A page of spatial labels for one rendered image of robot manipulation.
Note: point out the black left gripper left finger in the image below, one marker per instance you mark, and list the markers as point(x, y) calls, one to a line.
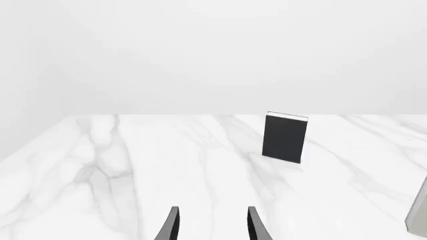
point(171, 228)

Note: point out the grey book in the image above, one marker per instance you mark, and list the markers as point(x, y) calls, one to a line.
point(417, 215)

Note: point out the black standing book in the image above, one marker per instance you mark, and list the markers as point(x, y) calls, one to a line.
point(284, 138)

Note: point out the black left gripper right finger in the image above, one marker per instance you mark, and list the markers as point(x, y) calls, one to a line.
point(257, 228)

